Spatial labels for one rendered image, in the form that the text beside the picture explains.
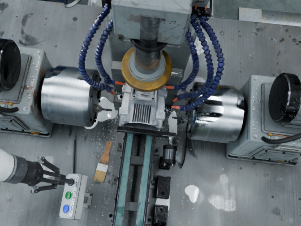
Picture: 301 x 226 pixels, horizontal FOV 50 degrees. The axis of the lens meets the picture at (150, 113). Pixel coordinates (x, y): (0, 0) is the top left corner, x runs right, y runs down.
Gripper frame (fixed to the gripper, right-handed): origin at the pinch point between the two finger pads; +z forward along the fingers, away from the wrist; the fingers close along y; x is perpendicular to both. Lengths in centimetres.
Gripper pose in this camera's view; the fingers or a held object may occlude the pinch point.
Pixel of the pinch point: (63, 180)
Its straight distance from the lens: 129.8
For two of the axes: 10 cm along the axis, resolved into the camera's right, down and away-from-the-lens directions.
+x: -8.6, 0.7, 5.0
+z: 5.0, 3.3, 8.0
